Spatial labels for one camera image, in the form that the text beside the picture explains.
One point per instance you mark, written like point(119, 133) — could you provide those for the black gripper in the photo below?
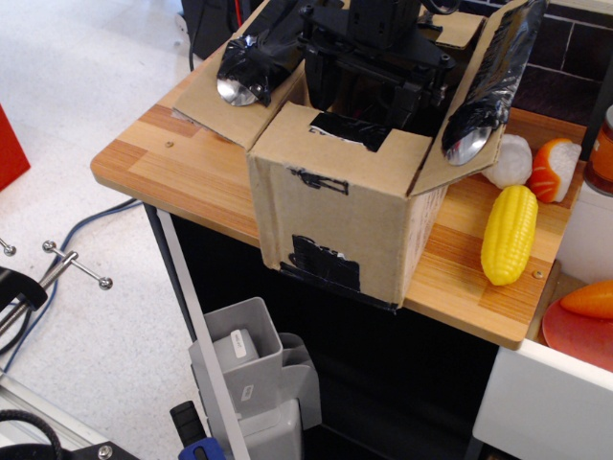
point(382, 41)

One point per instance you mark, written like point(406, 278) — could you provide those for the brown cardboard box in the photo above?
point(342, 200)

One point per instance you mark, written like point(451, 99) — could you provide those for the taped metal spoon left flap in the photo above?
point(258, 61)

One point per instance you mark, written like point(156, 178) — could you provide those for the taped metal spoon flap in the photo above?
point(258, 61)
point(489, 98)

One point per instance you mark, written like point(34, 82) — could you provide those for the taped metal spoon right flap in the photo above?
point(489, 98)

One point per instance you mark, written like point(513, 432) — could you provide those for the white toy rice ball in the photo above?
point(514, 165)

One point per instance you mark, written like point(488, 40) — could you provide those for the yellow toy corn cob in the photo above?
point(509, 235)

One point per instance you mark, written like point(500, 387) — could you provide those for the salmon sushi toy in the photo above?
point(553, 169)

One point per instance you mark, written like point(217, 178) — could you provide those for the orange labelled can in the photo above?
point(598, 172)

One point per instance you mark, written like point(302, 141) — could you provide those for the orange toy carrot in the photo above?
point(594, 300)

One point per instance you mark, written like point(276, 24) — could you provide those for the grey plastic bin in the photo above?
point(259, 388)

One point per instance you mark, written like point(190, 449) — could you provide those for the red plate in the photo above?
point(582, 337)

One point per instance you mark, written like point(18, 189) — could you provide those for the red box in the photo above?
point(14, 162)

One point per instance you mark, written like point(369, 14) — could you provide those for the white sink cabinet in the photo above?
point(541, 403)

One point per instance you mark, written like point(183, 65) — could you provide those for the blue black tool handle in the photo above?
point(196, 443)

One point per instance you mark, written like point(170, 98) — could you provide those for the metal clamp with handle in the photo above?
point(22, 296)

